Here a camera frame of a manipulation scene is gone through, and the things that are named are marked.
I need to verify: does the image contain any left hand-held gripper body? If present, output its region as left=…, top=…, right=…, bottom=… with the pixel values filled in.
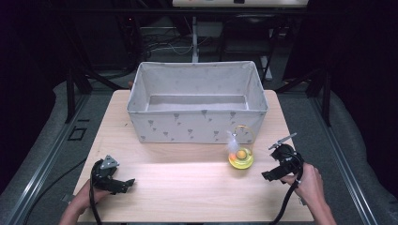
left=90, top=154, right=127, bottom=195

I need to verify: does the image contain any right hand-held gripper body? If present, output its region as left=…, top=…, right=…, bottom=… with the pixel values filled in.
left=268, top=132, right=305, bottom=178

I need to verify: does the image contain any yellow cat toy with feather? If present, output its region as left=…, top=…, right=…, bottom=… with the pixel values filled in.
left=226, top=125, right=255, bottom=171

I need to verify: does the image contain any grey printed fabric storage box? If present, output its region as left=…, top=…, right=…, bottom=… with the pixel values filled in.
left=126, top=60, right=269, bottom=145

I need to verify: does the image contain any person's left hand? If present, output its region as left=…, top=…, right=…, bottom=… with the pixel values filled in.
left=72, top=179, right=111, bottom=218

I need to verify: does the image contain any person's right hand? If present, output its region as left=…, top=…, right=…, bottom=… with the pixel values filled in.
left=280, top=162, right=324, bottom=208

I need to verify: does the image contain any black chair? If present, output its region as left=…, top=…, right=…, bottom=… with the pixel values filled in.
left=218, top=13, right=283, bottom=64

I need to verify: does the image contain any white stand pole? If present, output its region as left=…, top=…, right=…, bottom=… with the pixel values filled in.
left=191, top=16, right=200, bottom=64

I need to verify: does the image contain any light desk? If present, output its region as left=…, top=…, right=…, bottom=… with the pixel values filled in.
left=172, top=0, right=310, bottom=8

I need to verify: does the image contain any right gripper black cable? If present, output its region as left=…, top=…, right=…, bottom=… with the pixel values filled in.
left=269, top=165, right=305, bottom=225

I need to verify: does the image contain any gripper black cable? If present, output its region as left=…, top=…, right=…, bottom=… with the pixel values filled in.
left=88, top=170, right=103, bottom=225
left=269, top=165, right=305, bottom=225

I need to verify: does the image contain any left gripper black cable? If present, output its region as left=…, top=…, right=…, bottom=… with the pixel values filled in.
left=88, top=170, right=103, bottom=225

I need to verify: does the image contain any thin black floor cable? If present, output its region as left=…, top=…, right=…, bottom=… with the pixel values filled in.
left=23, top=157, right=87, bottom=225

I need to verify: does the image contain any metal floor rail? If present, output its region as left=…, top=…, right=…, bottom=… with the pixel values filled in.
left=309, top=95, right=379, bottom=225
left=0, top=93, right=92, bottom=225

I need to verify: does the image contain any black frame post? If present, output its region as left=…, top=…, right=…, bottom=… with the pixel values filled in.
left=322, top=69, right=332, bottom=128
left=65, top=67, right=77, bottom=124

